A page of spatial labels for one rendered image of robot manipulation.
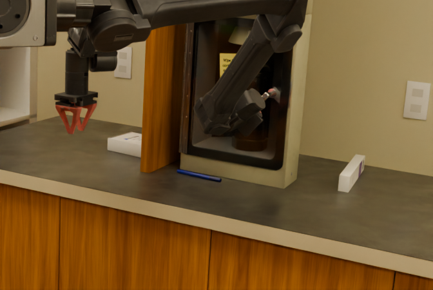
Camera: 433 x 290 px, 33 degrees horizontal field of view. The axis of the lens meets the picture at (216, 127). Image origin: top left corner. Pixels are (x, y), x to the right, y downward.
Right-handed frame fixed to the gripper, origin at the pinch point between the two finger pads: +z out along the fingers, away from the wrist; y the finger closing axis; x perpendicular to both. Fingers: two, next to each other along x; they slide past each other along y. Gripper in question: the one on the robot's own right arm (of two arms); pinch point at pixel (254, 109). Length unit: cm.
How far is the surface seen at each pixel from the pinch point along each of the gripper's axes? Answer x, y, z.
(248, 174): 16.5, -10.7, 5.0
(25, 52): 72, 87, 46
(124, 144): 42.9, 22.8, 8.8
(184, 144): 24.4, 8.1, 3.5
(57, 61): 65, 75, 47
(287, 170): 7.6, -17.2, 6.2
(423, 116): -20, -31, 48
